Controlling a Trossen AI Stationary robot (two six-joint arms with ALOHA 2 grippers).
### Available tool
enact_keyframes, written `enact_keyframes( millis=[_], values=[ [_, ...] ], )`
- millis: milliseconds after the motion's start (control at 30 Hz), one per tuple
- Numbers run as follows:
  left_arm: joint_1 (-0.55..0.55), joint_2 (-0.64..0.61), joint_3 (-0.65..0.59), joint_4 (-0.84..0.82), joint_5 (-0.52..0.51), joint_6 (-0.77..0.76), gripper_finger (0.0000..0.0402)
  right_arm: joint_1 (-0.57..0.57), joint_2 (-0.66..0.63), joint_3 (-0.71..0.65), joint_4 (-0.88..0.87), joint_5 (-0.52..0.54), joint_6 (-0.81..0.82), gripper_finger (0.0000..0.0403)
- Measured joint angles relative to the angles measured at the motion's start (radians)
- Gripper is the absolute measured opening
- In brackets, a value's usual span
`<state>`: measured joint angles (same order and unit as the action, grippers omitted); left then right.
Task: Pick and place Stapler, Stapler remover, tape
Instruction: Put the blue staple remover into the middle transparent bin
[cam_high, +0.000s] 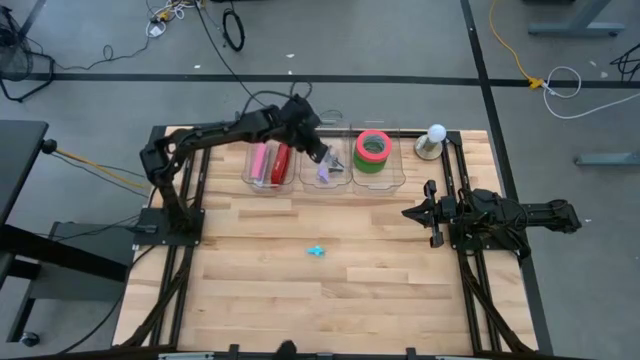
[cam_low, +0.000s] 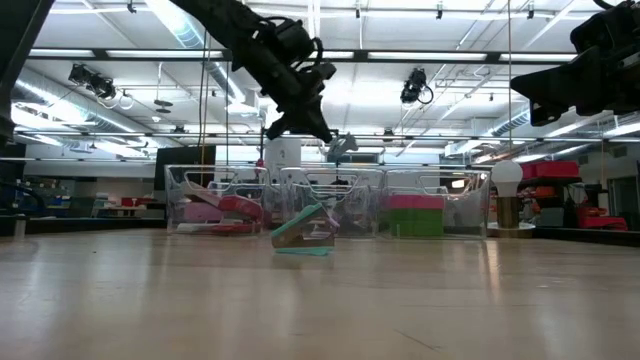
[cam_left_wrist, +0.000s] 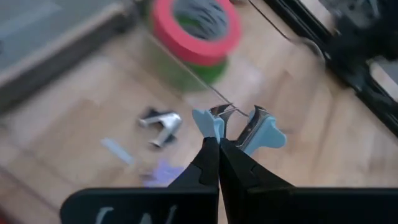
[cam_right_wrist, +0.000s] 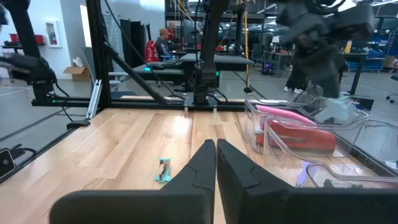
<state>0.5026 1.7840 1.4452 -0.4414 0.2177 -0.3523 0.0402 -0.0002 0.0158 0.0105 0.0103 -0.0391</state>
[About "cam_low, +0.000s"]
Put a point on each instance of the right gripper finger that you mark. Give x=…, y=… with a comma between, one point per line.
x=555, y=82

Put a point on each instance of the black ceiling camera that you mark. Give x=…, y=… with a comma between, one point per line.
x=92, y=82
x=412, y=90

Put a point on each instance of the black monitor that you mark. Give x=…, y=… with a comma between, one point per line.
x=180, y=165

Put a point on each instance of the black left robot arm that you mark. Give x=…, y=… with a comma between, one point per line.
x=225, y=20

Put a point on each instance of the green tape roll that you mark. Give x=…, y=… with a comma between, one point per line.
x=415, y=223

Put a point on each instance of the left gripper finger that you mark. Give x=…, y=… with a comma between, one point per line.
x=282, y=125
x=310, y=120

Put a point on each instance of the white bulb on brass base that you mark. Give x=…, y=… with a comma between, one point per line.
x=506, y=175

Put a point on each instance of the red storage bins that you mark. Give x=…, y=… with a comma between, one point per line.
x=550, y=170

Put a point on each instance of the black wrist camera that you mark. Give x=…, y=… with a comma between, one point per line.
x=295, y=40

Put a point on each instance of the black staple remover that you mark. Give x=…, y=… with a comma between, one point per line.
x=352, y=227

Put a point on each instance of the clear plastic bin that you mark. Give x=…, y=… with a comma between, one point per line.
x=200, y=172
x=465, y=210
x=360, y=200

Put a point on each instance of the red stapler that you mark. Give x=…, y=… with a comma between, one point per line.
x=240, y=205

